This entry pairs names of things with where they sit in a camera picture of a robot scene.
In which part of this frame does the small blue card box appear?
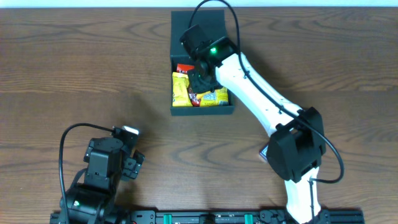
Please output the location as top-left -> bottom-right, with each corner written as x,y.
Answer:
259,145 -> 268,163

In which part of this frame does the yellow snack bar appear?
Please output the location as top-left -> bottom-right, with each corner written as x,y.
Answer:
172,72 -> 193,107

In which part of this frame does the black gift box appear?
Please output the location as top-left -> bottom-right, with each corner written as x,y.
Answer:
169,9 -> 235,117

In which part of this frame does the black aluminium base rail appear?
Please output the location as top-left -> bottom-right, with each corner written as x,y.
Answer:
49,208 -> 365,224

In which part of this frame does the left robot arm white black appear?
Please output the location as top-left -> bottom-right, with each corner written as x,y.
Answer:
50,123 -> 145,223

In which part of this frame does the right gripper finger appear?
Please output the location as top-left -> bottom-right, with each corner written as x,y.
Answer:
203,74 -> 221,92
187,69 -> 205,93

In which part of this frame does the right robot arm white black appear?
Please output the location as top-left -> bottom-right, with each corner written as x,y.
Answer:
180,25 -> 325,223

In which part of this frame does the red snack packet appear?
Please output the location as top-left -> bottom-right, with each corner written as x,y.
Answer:
177,63 -> 201,107

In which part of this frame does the large yellow Hacks candy bag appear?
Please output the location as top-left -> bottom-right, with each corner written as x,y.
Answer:
197,87 -> 229,107

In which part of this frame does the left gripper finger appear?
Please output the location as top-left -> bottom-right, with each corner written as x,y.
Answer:
132,151 -> 145,174
121,157 -> 137,181

